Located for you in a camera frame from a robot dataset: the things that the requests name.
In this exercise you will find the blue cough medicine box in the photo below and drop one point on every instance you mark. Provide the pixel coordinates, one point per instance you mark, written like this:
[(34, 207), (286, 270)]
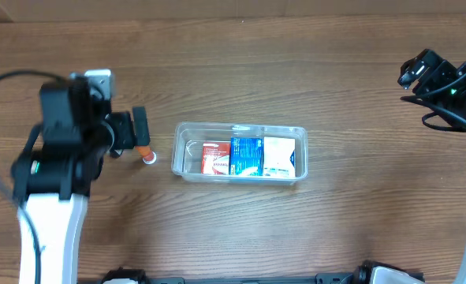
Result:
[(246, 157)]

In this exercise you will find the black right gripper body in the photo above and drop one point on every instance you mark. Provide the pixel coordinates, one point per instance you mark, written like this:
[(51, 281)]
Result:
[(420, 72)]

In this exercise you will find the red white medicine box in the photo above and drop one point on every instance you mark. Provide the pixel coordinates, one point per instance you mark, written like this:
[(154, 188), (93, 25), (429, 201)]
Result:
[(215, 158)]

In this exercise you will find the clear plastic container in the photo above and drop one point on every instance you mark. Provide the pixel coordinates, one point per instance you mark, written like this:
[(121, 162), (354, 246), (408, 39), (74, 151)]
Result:
[(188, 148)]

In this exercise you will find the orange tablet tube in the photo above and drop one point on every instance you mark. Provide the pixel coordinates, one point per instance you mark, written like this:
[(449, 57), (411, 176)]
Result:
[(148, 156)]

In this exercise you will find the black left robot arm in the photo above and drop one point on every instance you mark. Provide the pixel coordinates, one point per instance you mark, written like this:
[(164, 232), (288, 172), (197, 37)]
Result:
[(63, 155)]

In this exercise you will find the white blue Hansaplast box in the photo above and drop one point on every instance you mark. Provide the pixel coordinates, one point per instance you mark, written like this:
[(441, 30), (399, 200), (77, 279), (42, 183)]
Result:
[(279, 157)]

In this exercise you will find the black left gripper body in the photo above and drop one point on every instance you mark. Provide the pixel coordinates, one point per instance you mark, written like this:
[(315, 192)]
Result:
[(140, 125)]

